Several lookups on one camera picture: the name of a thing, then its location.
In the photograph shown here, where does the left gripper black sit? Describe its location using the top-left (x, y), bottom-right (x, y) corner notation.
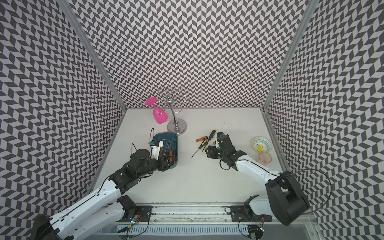
top-left (137, 154), bottom-right (177, 179)

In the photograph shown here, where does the black yellow phillips screwdriver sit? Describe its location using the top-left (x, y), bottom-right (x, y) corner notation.
top-left (192, 139), bottom-right (209, 158)

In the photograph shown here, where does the orange black large screwdriver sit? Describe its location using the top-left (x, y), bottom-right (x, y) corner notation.
top-left (168, 151), bottom-right (174, 165)

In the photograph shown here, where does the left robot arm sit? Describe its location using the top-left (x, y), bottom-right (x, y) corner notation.
top-left (29, 149), bottom-right (176, 240)

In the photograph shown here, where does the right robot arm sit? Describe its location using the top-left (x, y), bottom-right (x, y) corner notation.
top-left (205, 134), bottom-right (310, 226)

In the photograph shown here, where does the black yellow long screwdriver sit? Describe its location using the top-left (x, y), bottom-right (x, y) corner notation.
top-left (203, 130), bottom-right (216, 150)

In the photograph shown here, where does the teal plastic storage box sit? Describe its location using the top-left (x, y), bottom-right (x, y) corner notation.
top-left (153, 132), bottom-right (178, 169)

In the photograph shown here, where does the patterned ceramic bowl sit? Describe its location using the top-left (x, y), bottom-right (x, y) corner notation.
top-left (252, 137), bottom-right (272, 153)

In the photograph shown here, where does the pink transparent cup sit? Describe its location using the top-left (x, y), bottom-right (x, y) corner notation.
top-left (259, 152), bottom-right (273, 166)

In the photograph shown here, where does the pink plastic wine glass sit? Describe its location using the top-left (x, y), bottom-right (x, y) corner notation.
top-left (145, 97), bottom-right (168, 124)

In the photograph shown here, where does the chrome glass holder stand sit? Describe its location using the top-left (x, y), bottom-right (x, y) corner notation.
top-left (158, 89), bottom-right (188, 136)

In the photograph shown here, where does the small orange handle screwdriver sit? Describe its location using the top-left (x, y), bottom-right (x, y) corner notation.
top-left (194, 136), bottom-right (208, 142)

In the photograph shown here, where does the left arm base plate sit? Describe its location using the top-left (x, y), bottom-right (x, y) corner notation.
top-left (119, 205), bottom-right (153, 224)

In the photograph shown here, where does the aluminium front rail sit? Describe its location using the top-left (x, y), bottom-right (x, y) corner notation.
top-left (64, 203), bottom-right (304, 226)

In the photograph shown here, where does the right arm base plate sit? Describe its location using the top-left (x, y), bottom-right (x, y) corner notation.
top-left (226, 206), bottom-right (273, 223)

